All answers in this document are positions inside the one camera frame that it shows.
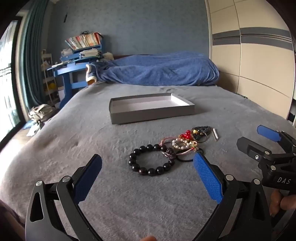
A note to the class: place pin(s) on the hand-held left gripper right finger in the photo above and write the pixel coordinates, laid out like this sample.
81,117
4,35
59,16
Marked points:
207,178

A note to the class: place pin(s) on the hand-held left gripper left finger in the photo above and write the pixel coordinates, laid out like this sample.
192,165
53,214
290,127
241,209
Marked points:
89,178

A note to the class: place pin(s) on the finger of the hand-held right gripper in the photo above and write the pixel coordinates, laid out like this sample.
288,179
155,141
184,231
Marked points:
268,133
248,148

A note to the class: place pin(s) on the small silver bar pendant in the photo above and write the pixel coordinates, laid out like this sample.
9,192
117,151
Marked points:
215,134

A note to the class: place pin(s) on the grey cardboard box tray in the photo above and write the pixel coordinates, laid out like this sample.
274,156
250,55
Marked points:
143,115

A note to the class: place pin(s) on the person's right hand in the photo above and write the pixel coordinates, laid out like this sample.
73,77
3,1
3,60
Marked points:
286,201

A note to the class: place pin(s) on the person's left hand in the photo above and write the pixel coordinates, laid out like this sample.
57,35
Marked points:
149,239

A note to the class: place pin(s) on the beige wardrobe with grey stripe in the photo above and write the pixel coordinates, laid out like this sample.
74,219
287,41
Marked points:
254,58

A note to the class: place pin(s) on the grey bag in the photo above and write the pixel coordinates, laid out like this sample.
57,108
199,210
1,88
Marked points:
42,111

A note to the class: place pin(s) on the yellow toy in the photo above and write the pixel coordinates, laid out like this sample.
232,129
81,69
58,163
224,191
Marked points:
51,86

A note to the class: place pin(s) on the blue desk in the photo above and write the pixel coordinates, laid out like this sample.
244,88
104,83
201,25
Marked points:
68,78

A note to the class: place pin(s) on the white shelf rack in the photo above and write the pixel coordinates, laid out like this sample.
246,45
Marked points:
49,76

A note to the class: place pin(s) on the blue blanket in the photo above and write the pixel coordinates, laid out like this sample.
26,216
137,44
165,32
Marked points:
161,69

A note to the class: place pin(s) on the white plush toy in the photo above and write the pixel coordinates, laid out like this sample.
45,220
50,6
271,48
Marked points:
107,56

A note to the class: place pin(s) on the stack of papers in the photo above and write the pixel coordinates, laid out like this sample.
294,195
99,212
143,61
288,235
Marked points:
89,53

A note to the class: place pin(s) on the window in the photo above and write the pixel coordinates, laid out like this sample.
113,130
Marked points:
8,81

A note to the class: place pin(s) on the teal curtain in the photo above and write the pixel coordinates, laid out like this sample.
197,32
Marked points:
32,58

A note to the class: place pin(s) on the row of books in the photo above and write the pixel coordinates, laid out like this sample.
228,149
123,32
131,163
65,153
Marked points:
83,40

